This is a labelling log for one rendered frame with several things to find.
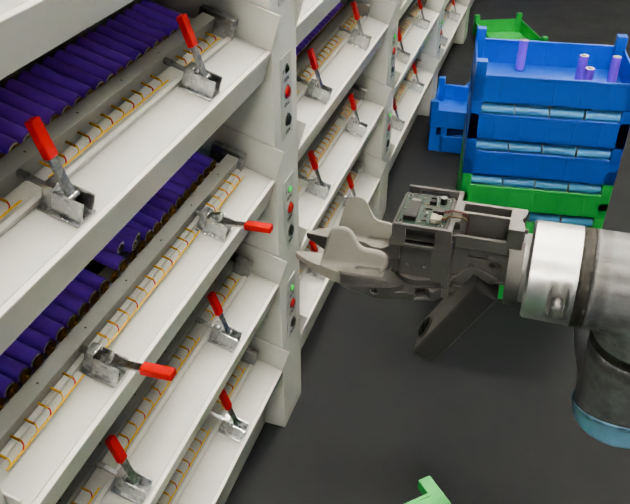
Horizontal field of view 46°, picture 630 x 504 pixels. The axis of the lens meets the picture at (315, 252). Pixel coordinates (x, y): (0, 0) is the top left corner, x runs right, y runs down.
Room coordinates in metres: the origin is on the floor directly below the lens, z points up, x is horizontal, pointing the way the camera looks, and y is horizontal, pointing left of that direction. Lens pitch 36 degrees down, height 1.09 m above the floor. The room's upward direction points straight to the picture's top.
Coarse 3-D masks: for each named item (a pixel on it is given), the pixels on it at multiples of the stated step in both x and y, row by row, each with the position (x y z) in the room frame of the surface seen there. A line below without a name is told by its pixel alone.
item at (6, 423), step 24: (216, 168) 0.89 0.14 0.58; (192, 216) 0.79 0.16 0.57; (168, 240) 0.73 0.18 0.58; (192, 240) 0.76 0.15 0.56; (144, 264) 0.68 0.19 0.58; (120, 288) 0.63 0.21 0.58; (96, 312) 0.59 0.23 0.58; (72, 336) 0.56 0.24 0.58; (48, 360) 0.52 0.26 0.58; (72, 360) 0.54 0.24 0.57; (24, 384) 0.49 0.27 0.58; (48, 384) 0.50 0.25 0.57; (24, 408) 0.46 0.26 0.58; (48, 408) 0.48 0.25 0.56; (0, 432) 0.43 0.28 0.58; (0, 456) 0.42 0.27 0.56
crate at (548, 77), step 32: (480, 32) 1.51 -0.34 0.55; (480, 64) 1.34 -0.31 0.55; (512, 64) 1.51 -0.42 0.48; (544, 64) 1.50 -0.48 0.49; (576, 64) 1.49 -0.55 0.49; (608, 64) 1.48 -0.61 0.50; (480, 96) 1.33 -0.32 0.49; (512, 96) 1.32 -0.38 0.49; (544, 96) 1.31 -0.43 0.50; (576, 96) 1.30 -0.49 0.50; (608, 96) 1.29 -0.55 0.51
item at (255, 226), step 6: (222, 216) 0.79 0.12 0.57; (222, 222) 0.79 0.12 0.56; (228, 222) 0.79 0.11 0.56; (234, 222) 0.79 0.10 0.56; (240, 222) 0.78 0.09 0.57; (246, 222) 0.78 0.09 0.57; (252, 222) 0.78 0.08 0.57; (258, 222) 0.78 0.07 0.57; (246, 228) 0.77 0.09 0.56; (252, 228) 0.77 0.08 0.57; (258, 228) 0.77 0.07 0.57; (264, 228) 0.77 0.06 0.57; (270, 228) 0.77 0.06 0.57
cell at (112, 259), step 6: (102, 252) 0.69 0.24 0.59; (108, 252) 0.69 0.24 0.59; (96, 258) 0.68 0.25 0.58; (102, 258) 0.68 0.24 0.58; (108, 258) 0.68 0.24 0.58; (114, 258) 0.68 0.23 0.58; (120, 258) 0.68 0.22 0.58; (102, 264) 0.68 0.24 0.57; (108, 264) 0.68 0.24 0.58; (114, 264) 0.68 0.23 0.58; (120, 264) 0.68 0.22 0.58
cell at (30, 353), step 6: (18, 342) 0.54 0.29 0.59; (12, 348) 0.53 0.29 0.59; (18, 348) 0.53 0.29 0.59; (24, 348) 0.53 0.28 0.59; (30, 348) 0.53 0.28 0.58; (6, 354) 0.53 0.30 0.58; (12, 354) 0.53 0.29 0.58; (18, 354) 0.53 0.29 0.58; (24, 354) 0.53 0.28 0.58; (30, 354) 0.53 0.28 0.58; (36, 354) 0.53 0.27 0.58; (18, 360) 0.52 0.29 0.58; (24, 360) 0.52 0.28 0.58; (30, 360) 0.52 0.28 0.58; (30, 366) 0.52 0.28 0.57
